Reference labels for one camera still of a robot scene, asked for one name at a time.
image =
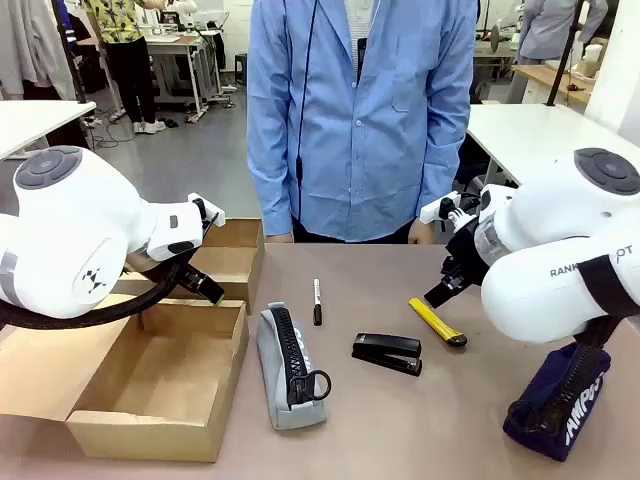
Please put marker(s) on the white rounded side table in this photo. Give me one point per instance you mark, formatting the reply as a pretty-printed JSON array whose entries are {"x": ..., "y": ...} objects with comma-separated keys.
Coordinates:
[{"x": 520, "y": 130}]

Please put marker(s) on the grey metal workbench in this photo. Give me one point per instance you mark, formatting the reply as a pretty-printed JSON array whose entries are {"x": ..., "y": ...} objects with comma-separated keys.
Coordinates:
[{"x": 175, "y": 47}]

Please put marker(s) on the person in yellow patterned shirt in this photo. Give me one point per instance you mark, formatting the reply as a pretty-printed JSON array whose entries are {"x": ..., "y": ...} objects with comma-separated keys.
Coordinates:
[{"x": 125, "y": 55}]

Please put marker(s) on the black clip-on microphone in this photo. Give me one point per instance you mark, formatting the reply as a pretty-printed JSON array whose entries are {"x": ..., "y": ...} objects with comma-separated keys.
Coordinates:
[{"x": 361, "y": 60}]

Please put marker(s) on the dark plastic stool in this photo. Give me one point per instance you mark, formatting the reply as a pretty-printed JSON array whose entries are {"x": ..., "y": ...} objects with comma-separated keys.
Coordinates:
[{"x": 241, "y": 62}]

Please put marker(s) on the navy zipper pencil case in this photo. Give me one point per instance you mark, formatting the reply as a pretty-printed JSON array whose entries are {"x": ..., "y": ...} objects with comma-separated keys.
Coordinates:
[{"x": 575, "y": 400}]

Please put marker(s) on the wooden top desk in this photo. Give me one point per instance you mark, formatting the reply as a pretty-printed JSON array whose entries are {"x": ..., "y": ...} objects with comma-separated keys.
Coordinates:
[{"x": 540, "y": 75}]

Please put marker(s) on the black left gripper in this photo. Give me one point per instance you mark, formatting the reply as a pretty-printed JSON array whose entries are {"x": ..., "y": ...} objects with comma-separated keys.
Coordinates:
[{"x": 192, "y": 279}]

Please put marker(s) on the person in blue coat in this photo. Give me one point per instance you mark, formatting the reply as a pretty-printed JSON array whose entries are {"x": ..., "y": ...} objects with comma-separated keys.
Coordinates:
[{"x": 360, "y": 140}]

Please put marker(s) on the person's right forearm blue sleeve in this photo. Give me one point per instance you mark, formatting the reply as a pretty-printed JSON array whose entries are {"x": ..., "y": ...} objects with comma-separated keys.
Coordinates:
[{"x": 270, "y": 200}]

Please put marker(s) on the person in black trousers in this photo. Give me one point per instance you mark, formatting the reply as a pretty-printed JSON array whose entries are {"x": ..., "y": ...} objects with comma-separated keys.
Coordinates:
[{"x": 75, "y": 134}]

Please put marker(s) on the person's left forearm blue sleeve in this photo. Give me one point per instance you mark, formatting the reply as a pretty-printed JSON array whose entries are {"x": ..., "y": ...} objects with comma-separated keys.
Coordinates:
[{"x": 442, "y": 167}]

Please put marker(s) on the yellow utility knife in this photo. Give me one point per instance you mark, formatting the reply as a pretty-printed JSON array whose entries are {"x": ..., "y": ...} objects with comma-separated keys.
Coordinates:
[{"x": 430, "y": 317}]

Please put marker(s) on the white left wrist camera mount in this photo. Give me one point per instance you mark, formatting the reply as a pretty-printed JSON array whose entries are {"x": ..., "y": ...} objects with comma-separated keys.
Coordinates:
[{"x": 207, "y": 212}]

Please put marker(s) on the person in grey-blue coat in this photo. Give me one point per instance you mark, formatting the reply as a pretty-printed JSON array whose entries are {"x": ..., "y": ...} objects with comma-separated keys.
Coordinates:
[{"x": 550, "y": 30}]

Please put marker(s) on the white black marker pen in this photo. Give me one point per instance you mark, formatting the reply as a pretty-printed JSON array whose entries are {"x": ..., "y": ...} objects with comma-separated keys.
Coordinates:
[{"x": 317, "y": 295}]

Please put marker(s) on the grey zipper pencil case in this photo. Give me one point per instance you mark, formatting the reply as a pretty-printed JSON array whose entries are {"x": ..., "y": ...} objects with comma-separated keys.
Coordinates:
[{"x": 280, "y": 360}]

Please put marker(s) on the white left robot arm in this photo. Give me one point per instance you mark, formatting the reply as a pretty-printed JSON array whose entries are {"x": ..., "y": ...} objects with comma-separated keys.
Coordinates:
[{"x": 65, "y": 230}]

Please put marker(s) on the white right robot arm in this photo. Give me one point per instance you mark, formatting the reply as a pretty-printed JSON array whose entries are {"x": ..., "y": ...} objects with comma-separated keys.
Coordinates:
[{"x": 550, "y": 235}]

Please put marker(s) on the black slanted pole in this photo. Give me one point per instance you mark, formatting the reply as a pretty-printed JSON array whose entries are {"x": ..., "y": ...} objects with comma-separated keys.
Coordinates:
[
  {"x": 565, "y": 50},
  {"x": 70, "y": 52}
]

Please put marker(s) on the person's left hand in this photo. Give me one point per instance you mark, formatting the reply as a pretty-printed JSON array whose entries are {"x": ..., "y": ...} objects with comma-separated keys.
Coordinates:
[{"x": 422, "y": 235}]

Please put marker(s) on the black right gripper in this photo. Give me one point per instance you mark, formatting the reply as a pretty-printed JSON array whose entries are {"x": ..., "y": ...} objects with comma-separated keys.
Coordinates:
[{"x": 465, "y": 260}]

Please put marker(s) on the small cardboard box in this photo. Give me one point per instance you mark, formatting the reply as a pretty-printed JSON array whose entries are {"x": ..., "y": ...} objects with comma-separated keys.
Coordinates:
[{"x": 235, "y": 260}]

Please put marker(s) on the large cardboard box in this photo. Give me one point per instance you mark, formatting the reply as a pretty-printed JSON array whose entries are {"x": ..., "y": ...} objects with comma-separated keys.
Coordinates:
[{"x": 155, "y": 380}]

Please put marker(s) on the white plastic container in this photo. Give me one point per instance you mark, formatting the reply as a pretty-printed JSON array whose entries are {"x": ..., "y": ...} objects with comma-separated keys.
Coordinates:
[{"x": 591, "y": 60}]

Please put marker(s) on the black stapler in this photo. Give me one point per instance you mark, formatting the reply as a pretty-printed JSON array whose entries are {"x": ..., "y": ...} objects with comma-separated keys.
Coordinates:
[{"x": 385, "y": 350}]

